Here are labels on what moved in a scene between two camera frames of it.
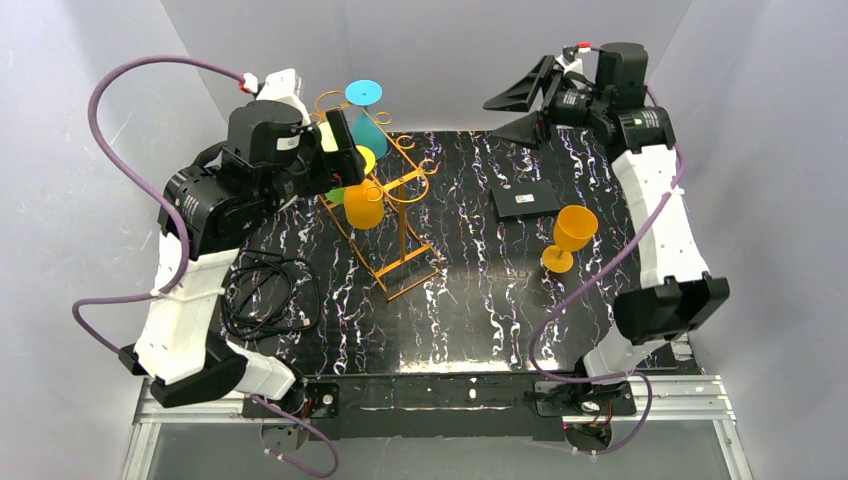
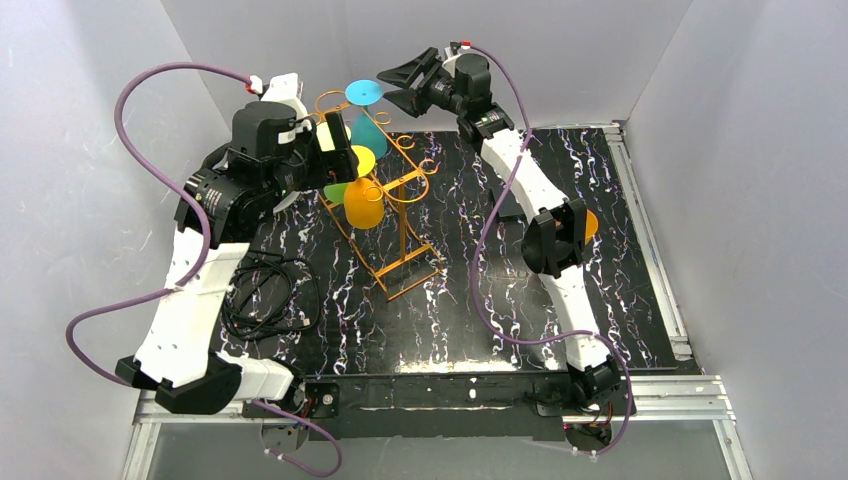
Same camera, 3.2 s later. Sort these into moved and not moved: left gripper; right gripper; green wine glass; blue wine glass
Moved: right gripper
Not moved: green wine glass; blue wine glass; left gripper
